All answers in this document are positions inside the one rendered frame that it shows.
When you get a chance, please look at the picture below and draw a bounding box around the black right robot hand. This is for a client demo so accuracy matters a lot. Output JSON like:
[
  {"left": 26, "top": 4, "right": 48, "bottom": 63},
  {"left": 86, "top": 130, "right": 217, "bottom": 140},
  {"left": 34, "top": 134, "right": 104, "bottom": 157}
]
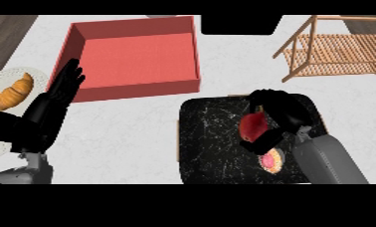
[{"left": 239, "top": 89, "right": 315, "bottom": 156}]

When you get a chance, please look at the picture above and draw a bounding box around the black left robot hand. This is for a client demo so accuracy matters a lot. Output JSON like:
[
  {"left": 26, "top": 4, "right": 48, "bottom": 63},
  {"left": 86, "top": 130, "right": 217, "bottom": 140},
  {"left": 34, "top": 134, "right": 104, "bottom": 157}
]
[{"left": 11, "top": 58, "right": 88, "bottom": 154}]

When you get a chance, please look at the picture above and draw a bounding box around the red pear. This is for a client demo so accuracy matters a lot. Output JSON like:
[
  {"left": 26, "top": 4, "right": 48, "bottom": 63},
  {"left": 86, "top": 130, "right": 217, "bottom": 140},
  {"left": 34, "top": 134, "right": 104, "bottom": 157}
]
[{"left": 238, "top": 112, "right": 270, "bottom": 143}]

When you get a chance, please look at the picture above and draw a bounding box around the black marble tray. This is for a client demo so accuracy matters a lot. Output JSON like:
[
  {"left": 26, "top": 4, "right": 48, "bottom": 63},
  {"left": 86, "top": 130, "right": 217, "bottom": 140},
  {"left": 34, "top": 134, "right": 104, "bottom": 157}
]
[{"left": 177, "top": 95, "right": 329, "bottom": 185}]

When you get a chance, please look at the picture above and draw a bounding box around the wooden tiered shelf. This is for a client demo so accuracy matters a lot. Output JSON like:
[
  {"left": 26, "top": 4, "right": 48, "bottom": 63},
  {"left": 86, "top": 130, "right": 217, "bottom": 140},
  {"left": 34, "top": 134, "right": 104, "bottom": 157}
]
[{"left": 272, "top": 15, "right": 376, "bottom": 84}]

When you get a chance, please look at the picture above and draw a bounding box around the golden croissant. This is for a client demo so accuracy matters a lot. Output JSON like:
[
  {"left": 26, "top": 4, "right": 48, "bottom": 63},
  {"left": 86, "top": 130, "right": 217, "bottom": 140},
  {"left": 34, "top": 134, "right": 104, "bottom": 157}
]
[{"left": 0, "top": 72, "right": 36, "bottom": 112}]

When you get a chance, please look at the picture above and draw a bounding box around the white plate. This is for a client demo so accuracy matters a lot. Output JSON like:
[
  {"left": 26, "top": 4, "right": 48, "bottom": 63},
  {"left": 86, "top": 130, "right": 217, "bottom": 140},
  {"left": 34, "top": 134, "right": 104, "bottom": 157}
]
[{"left": 0, "top": 67, "right": 52, "bottom": 118}]

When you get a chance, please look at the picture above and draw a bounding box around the pink halved fruit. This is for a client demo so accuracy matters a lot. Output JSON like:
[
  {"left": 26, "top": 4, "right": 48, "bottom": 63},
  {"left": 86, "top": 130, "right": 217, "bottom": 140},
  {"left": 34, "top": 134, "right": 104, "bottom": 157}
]
[{"left": 259, "top": 147, "right": 285, "bottom": 174}]

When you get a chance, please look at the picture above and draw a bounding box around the red square box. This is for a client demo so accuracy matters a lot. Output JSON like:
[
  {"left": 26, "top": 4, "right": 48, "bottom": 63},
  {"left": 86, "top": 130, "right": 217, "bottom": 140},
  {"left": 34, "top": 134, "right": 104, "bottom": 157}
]
[{"left": 48, "top": 15, "right": 201, "bottom": 104}]

